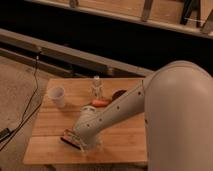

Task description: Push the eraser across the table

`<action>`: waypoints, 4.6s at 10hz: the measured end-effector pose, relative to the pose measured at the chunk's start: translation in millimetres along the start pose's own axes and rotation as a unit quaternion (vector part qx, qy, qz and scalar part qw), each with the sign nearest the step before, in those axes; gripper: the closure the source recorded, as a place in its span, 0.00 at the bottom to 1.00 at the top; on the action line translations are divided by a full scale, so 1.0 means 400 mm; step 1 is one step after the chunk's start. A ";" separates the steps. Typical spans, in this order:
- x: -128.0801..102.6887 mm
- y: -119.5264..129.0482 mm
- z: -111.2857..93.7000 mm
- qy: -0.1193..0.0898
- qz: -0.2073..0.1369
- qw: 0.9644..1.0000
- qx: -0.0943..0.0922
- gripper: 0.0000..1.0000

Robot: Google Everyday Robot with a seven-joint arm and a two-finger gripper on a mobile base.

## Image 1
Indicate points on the clear gripper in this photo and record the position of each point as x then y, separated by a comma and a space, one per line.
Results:
72, 137

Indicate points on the dark eraser block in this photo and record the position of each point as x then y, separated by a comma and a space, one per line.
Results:
70, 143

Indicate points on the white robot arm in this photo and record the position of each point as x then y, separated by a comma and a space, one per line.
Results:
177, 101

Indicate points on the white paper cup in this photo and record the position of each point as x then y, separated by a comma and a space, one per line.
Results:
56, 94

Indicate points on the orange carrot toy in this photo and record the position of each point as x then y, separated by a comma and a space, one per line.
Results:
100, 103

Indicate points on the black device on floor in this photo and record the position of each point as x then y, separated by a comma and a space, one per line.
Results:
4, 133

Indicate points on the dark round bowl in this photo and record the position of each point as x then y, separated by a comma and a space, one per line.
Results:
118, 94

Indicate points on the grey metal rail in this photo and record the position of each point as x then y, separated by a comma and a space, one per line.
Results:
87, 60

